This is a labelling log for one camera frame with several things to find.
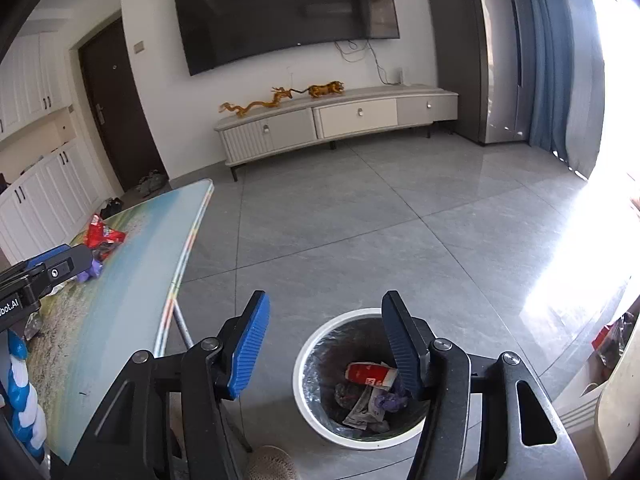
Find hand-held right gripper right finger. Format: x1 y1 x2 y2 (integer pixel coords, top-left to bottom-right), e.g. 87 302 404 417
380 289 590 480

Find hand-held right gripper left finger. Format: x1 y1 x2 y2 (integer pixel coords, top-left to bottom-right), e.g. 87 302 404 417
50 289 272 480

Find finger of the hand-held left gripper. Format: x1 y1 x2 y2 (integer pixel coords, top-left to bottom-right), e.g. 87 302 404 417
0 243 74 282
29 244 95 295

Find purple wrapper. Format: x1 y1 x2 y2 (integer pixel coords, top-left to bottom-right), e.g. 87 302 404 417
75 259 104 283
374 387 412 413

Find red white packet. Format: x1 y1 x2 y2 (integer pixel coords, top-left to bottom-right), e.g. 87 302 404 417
346 361 399 390

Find grey round waste bin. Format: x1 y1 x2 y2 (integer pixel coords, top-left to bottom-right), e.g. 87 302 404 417
294 308 431 443

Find grey printed paper wrapper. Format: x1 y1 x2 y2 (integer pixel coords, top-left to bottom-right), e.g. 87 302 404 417
345 387 386 428

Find red snack packet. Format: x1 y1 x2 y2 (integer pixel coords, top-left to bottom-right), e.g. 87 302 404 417
84 214 127 251

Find folding table with landscape print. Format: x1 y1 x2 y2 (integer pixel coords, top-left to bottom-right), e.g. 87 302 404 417
22 178 253 471

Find blue white twisted cloth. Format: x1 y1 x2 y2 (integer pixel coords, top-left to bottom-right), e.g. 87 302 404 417
0 330 48 461

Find pair of grey slippers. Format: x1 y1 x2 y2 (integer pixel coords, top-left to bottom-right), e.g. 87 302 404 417
135 170 166 196

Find dark brown entrance door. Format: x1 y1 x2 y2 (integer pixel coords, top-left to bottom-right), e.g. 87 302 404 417
77 17 168 193

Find clear bag with red box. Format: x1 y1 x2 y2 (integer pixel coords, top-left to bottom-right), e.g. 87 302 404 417
592 312 640 368

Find cream furniture piece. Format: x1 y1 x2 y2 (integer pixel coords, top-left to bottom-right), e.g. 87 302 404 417
555 360 640 480

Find white grey television cabinet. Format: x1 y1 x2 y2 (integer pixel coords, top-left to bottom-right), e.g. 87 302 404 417
214 85 459 182

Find golden dragon figurine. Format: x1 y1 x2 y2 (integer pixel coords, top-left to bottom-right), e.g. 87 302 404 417
219 86 296 118

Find golden tiger figurine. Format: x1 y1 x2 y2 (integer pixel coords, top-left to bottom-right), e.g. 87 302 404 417
306 81 346 99

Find silver refrigerator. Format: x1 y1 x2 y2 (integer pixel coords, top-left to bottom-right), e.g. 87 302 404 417
420 0 531 147

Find blue curtain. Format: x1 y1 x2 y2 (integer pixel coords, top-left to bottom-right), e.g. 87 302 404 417
515 0 606 181

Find white panelled wall cabinet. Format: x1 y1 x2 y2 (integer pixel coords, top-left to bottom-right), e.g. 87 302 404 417
0 30 118 271

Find black television cables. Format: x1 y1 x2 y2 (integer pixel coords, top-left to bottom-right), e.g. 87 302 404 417
334 37 401 86

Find black wall television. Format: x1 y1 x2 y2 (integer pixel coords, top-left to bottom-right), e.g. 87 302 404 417
172 0 401 77

